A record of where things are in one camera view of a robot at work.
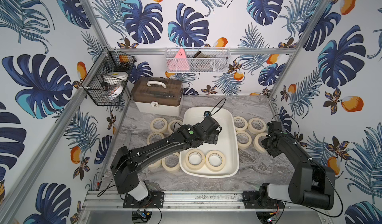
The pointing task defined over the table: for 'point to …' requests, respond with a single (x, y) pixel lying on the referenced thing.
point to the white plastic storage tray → (228, 141)
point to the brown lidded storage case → (158, 96)
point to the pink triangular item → (179, 63)
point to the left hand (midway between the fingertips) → (210, 131)
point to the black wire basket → (104, 85)
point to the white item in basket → (117, 80)
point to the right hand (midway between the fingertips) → (269, 147)
